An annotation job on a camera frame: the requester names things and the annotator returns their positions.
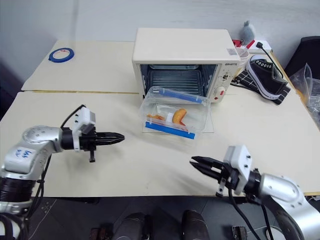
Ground cream oven knob red mark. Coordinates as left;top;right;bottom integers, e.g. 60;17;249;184
213;86;226;104

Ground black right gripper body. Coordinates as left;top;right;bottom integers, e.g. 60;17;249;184
215;163;239;197

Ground cream toaster oven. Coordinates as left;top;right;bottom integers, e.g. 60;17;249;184
131;27;242;105

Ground red and white plastic item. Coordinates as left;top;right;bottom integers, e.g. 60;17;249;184
231;39;256;50

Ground clear plastic bag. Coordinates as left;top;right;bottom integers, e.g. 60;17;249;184
289;63;320;131

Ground small orange fried piece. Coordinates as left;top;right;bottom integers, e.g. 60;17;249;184
146;113;165;122

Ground grey plush toy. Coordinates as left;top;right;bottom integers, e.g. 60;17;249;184
240;20;257;41

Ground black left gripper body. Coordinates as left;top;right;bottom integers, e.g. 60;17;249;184
79;129;98;163

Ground orange bread piece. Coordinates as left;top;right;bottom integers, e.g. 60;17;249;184
172;108;188;126

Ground black chair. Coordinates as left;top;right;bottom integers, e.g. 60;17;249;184
284;36;320;81

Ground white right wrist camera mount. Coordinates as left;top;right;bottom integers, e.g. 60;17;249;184
223;144;252;195

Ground white power strip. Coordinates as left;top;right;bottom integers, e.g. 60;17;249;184
246;39;273;55

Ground black power cord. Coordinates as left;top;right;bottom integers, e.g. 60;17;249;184
259;46;287;81

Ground glass toaster oven door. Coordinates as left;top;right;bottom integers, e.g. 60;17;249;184
140;96;216;134

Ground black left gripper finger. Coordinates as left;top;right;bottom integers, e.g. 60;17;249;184
96;131;125;140
96;137;125;147

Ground black canvas sneaker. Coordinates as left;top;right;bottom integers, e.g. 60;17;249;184
244;55;292;101

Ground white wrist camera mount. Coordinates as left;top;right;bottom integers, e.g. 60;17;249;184
223;144;252;195
70;106;97;152

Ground clear blue-clipped food container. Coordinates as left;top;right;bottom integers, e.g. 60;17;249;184
138;85;211;141

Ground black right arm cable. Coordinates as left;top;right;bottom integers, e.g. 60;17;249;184
227;186;275;240

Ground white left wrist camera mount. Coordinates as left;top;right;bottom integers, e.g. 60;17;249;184
70;106;97;152

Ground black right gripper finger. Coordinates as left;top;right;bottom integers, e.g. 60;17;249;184
189;161;222;181
190;155;226;171

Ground dark rounded shape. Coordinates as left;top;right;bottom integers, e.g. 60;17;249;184
116;212;154;240
180;209;211;240

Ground white plastic cup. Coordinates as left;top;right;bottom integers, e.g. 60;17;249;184
235;47;251;64

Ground blue tape roll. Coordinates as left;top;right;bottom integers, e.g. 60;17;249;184
48;47;76;64

